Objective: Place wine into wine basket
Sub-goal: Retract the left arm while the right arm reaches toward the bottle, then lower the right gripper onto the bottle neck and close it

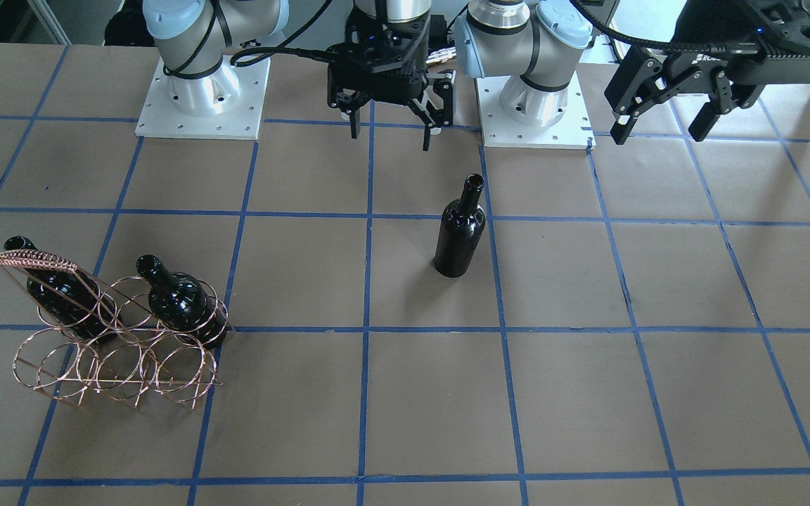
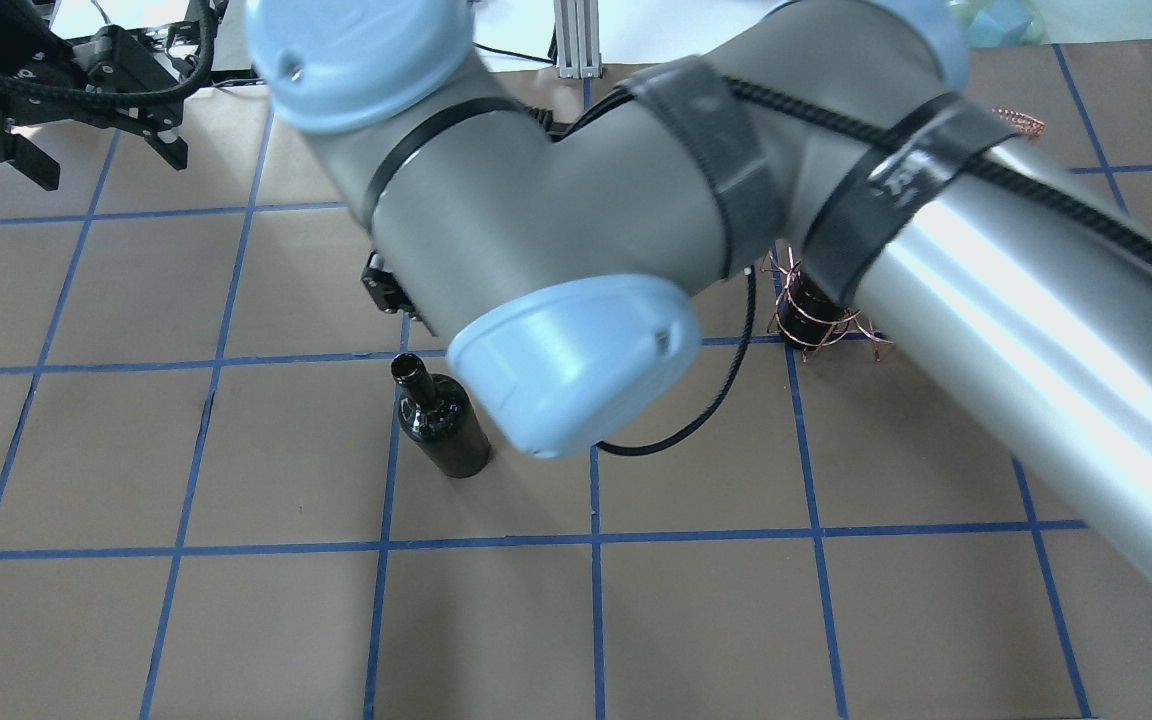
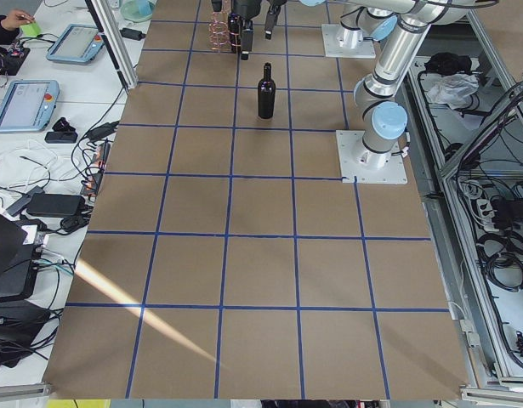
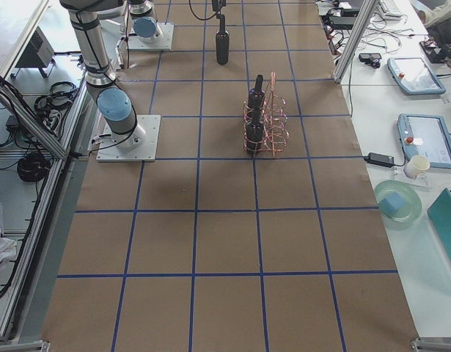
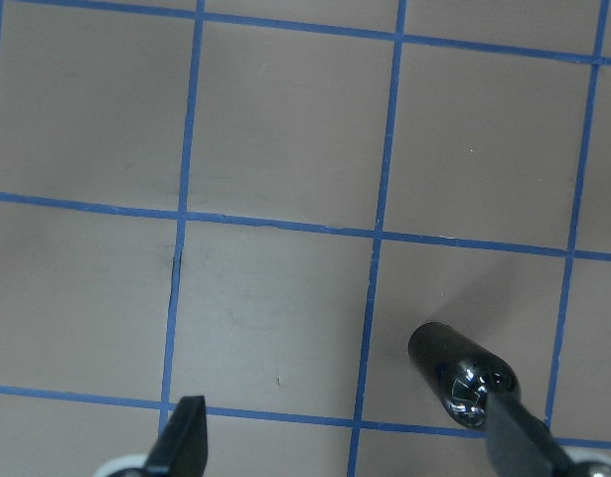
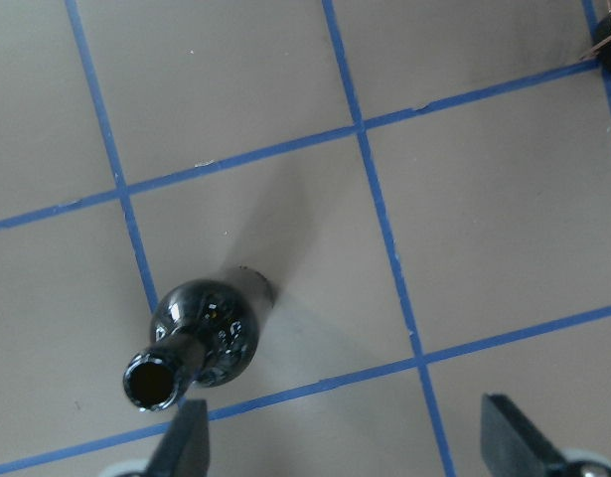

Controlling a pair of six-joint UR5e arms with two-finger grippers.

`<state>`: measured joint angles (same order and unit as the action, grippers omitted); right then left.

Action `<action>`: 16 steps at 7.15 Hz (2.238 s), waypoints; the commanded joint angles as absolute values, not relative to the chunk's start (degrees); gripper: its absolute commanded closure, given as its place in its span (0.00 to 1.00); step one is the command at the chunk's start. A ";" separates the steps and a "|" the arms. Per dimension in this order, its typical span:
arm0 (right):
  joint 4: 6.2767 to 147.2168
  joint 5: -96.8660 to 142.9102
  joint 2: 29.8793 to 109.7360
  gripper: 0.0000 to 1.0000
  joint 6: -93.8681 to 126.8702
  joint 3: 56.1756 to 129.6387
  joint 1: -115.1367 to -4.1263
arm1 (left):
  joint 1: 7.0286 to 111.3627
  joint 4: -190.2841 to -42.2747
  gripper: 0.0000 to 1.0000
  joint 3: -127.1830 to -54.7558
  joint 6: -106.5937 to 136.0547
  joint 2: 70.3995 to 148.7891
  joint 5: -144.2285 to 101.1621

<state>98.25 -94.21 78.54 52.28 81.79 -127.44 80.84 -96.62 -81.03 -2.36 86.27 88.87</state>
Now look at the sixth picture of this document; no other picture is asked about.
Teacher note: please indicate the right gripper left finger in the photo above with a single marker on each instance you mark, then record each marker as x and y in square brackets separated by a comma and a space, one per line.
[184, 448]

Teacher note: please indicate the black bottle in basket end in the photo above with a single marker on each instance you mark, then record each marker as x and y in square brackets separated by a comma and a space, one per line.
[602, 31]

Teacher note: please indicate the copper wire wine basket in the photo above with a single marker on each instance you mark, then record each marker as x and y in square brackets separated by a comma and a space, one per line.
[590, 54]

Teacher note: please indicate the black wine bottle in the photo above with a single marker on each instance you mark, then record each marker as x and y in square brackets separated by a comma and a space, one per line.
[203, 333]

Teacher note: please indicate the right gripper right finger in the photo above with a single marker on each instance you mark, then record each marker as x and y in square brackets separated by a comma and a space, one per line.
[511, 445]

